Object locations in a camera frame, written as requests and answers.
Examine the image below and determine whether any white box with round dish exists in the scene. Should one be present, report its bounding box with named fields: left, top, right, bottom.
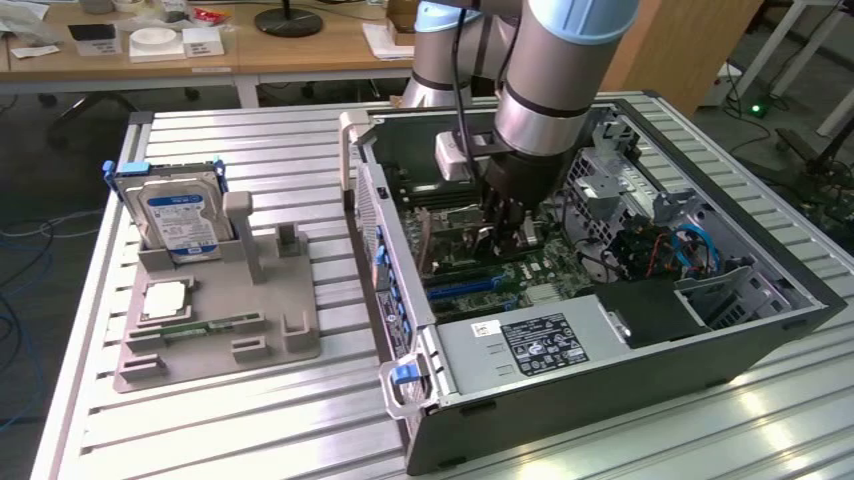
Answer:
left=127, top=28, right=190, bottom=65

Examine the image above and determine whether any red packet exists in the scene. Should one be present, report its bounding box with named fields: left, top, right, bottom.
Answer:
left=191, top=6, right=233, bottom=27

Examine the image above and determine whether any blue expansion slot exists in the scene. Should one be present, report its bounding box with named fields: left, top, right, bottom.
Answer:
left=425, top=278, right=501, bottom=302

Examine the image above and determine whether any white paper stack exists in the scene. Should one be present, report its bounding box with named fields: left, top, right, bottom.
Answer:
left=362, top=22, right=419, bottom=61

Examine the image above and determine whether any open black PC case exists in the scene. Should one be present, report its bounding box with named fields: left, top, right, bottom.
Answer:
left=338, top=97, right=850, bottom=476

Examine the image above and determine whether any hard disk with blue carrier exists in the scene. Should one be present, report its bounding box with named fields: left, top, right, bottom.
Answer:
left=102, top=156, right=234, bottom=265

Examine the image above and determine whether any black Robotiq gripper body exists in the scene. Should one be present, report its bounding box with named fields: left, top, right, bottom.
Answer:
left=482, top=151, right=570, bottom=211

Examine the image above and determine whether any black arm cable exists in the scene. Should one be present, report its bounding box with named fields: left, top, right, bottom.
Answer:
left=453, top=0, right=485, bottom=177

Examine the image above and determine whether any wooden cabinet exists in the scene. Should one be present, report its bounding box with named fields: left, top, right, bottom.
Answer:
left=600, top=0, right=766, bottom=117

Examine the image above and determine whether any green RAM stick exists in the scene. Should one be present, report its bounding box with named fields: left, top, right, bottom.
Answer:
left=155, top=319, right=237, bottom=340

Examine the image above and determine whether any graphics card with metal bracket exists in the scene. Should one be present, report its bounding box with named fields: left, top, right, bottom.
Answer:
left=415, top=204, right=544, bottom=275

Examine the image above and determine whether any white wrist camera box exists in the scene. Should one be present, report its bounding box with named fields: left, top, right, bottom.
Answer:
left=433, top=130, right=497, bottom=184

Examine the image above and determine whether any white desk frame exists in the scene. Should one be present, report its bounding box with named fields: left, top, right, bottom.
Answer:
left=725, top=0, right=854, bottom=137

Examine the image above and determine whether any black cooling fan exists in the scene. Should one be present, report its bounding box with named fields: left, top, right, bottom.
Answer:
left=609, top=228, right=670, bottom=282

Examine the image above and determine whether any silver CPU chip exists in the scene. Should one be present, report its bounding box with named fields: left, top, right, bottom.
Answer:
left=142, top=281, right=190, bottom=320

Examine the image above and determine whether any black office chair base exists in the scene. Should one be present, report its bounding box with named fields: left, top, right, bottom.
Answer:
left=772, top=127, right=854, bottom=179
left=38, top=91, right=139, bottom=147

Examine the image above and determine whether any brown cardboard box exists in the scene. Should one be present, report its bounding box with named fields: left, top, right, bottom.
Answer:
left=386, top=0, right=423, bottom=34

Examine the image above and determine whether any grey power supply unit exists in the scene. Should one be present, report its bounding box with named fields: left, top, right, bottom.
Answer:
left=431, top=294, right=633, bottom=396

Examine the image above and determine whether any wooden desk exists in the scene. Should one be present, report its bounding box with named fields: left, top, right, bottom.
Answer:
left=0, top=0, right=602, bottom=95

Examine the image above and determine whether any grey parts rack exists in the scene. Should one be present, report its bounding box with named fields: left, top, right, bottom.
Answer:
left=113, top=190, right=323, bottom=396

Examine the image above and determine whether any white labelled box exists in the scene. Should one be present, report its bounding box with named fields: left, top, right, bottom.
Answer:
left=181, top=26, right=226, bottom=59

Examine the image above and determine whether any blue wire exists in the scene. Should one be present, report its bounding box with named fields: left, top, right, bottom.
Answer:
left=669, top=226, right=724, bottom=281

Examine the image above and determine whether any black and white box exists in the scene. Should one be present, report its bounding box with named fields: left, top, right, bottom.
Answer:
left=66, top=23, right=126, bottom=57

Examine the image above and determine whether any black round lamp base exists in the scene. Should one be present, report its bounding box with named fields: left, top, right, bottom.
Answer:
left=254, top=0, right=326, bottom=38

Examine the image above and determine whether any metal disk bay cage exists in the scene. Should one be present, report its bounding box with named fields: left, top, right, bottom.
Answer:
left=565, top=118, right=664, bottom=242

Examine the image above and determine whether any green motherboard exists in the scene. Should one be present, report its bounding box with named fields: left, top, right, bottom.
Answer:
left=393, top=169, right=602, bottom=321

